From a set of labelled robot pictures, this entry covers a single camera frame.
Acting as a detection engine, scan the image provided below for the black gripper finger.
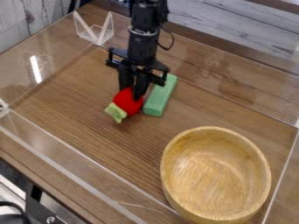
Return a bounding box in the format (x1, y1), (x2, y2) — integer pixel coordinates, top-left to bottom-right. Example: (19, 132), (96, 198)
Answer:
(133, 73), (149, 100)
(117, 66), (133, 90)

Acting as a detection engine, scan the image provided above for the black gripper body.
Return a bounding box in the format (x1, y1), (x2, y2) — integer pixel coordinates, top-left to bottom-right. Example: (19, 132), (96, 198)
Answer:
(107, 47), (169, 87)

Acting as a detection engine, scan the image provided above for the green rectangular block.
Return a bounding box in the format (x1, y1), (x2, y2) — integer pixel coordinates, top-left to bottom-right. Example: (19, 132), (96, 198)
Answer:
(143, 74), (177, 117)

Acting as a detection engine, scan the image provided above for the red plush strawberry toy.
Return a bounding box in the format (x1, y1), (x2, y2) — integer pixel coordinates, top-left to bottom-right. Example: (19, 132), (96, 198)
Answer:
(104, 87), (144, 123)

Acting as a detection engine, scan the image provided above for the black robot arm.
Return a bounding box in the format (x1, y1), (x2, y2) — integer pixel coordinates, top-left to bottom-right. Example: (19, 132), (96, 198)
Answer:
(107, 0), (173, 101)

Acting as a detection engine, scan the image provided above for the wooden bowl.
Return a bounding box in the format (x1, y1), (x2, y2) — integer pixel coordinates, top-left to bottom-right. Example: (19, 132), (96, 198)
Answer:
(160, 126), (272, 224)

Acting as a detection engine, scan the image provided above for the clear acrylic corner bracket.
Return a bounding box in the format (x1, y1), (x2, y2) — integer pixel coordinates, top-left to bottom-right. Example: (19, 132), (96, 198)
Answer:
(72, 11), (115, 46)

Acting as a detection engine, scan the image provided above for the clear acrylic tray wall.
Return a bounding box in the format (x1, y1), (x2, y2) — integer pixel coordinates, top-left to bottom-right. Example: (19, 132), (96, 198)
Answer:
(0, 17), (299, 224)

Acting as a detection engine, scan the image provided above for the black table clamp with cable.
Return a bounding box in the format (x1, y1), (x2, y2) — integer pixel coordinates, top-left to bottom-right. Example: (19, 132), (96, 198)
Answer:
(0, 185), (68, 224)

